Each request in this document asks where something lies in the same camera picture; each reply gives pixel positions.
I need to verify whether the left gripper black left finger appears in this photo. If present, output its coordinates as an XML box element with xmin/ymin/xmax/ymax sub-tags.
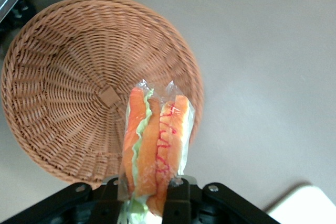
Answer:
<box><xmin>101</xmin><ymin>175</ymin><xmax>126</xmax><ymax>224</ymax></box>

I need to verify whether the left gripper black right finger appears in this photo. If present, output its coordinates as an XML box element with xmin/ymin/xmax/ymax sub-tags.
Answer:
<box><xmin>163</xmin><ymin>175</ymin><xmax>198</xmax><ymax>224</ymax></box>

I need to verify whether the plastic-wrapped triangle sandwich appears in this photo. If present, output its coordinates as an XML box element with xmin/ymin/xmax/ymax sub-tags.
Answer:
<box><xmin>117</xmin><ymin>79</ymin><xmax>196</xmax><ymax>224</ymax></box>

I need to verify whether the round brown wicker basket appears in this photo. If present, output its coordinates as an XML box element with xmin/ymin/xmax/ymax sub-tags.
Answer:
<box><xmin>0</xmin><ymin>0</ymin><xmax>205</xmax><ymax>190</ymax></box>

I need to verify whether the beige plastic tray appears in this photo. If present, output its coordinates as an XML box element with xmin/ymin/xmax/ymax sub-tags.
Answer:
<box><xmin>264</xmin><ymin>184</ymin><xmax>336</xmax><ymax>224</ymax></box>

